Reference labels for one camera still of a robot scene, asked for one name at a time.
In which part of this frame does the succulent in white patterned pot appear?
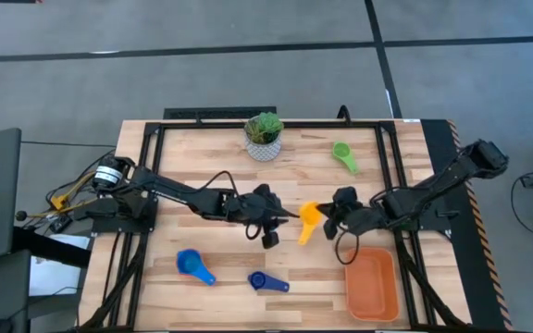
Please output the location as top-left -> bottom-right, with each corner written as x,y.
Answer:
242,111 -> 285,163

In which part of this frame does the yellow measuring cup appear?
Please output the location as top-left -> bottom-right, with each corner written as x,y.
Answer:
297,201 -> 323,247

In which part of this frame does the white paper sheet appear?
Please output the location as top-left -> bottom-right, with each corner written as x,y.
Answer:
29,233 -> 92,297

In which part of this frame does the black camera cable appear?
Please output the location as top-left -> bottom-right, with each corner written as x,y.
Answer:
198,170 -> 272,242
334,229 -> 361,266

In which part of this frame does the dark blue measuring cup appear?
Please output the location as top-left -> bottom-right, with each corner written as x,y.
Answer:
247,270 -> 291,294

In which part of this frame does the green measuring cup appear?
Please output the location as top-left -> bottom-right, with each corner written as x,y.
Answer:
331,141 -> 360,176

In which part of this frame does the black right camera cable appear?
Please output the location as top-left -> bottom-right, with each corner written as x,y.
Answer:
334,229 -> 361,266

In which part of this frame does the black left camera cable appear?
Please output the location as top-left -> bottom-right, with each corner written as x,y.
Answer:
198,170 -> 272,242

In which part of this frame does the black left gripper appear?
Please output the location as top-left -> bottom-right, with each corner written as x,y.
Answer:
235,183 -> 302,229

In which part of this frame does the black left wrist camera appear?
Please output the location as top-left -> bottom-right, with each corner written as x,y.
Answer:
261,230 -> 280,250

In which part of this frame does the black mat with hazard stripes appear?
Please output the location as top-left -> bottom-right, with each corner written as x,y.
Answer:
419,118 -> 515,332

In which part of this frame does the black metal table frame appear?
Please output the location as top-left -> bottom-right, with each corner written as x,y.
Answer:
79,118 -> 474,332

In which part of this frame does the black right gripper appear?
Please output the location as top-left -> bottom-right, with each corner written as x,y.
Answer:
316,186 -> 384,236

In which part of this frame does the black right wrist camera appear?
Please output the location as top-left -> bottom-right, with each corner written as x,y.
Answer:
323,218 -> 340,241

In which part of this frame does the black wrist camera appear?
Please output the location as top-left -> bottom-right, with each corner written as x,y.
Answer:
261,230 -> 280,250
323,218 -> 340,241

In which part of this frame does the orange rectangular plastic basket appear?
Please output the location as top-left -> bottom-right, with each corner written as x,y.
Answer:
342,246 -> 401,323

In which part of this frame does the black ribbed floor mat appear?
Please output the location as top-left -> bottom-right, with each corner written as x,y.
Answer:
163,105 -> 278,120

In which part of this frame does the yellow cable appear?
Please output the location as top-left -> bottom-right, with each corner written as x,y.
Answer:
46,170 -> 110,218

